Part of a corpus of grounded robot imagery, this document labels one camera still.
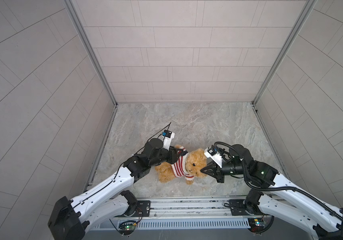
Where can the tan plush teddy bear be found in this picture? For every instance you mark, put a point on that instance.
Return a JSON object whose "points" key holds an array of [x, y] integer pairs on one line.
{"points": [[195, 162]]}

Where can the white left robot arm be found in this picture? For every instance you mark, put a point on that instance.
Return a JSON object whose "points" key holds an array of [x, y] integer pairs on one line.
{"points": [[72, 219]]}

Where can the aluminium corner post left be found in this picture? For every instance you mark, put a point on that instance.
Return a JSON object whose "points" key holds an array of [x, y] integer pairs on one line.
{"points": [[69, 6]]}

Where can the left circuit board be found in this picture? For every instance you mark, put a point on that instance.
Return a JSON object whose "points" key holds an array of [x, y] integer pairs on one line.
{"points": [[127, 228]]}

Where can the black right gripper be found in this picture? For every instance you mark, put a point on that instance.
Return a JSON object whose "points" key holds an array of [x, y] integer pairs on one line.
{"points": [[216, 172]]}

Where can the red white striped knit sweater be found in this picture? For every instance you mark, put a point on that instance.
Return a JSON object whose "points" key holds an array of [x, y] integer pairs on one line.
{"points": [[179, 167]]}

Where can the aluminium corner post right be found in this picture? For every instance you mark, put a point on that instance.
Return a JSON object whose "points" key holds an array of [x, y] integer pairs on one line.
{"points": [[304, 14]]}

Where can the right circuit board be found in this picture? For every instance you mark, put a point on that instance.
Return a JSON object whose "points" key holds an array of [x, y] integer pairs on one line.
{"points": [[256, 225]]}

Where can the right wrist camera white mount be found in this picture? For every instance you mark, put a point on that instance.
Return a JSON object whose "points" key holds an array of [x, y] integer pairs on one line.
{"points": [[211, 152]]}

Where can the aluminium corner post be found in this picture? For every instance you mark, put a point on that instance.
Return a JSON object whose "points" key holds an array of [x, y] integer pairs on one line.
{"points": [[304, 14], [69, 6]]}

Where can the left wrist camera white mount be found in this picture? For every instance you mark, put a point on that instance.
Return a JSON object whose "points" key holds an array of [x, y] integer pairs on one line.
{"points": [[167, 138]]}

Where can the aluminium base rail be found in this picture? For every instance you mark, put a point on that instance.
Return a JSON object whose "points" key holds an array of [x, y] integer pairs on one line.
{"points": [[170, 208]]}

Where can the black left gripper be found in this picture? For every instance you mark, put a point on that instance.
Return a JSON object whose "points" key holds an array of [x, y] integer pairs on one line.
{"points": [[171, 158]]}

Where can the circuit board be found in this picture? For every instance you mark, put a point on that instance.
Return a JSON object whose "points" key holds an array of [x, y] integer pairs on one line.
{"points": [[127, 228], [256, 225]]}

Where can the white ventilation grille strip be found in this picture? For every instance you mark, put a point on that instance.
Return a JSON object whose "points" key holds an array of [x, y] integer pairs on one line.
{"points": [[184, 224]]}

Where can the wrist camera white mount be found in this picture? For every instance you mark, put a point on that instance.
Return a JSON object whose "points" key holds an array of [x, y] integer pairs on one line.
{"points": [[211, 152], [167, 138]]}

